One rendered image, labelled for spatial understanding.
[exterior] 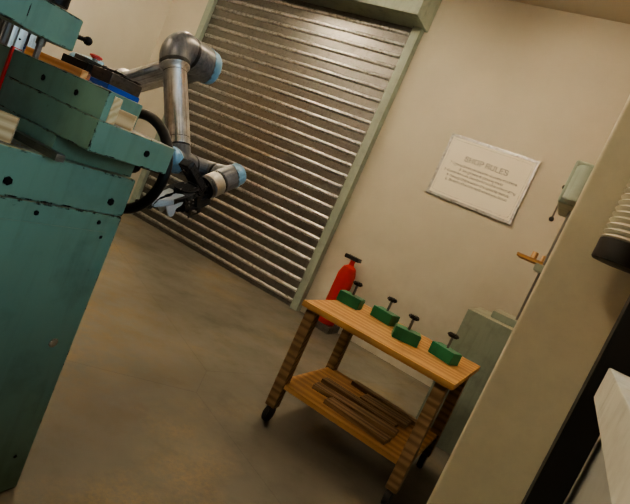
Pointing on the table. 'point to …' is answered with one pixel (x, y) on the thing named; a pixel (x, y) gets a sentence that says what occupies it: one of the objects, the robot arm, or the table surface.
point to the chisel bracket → (51, 25)
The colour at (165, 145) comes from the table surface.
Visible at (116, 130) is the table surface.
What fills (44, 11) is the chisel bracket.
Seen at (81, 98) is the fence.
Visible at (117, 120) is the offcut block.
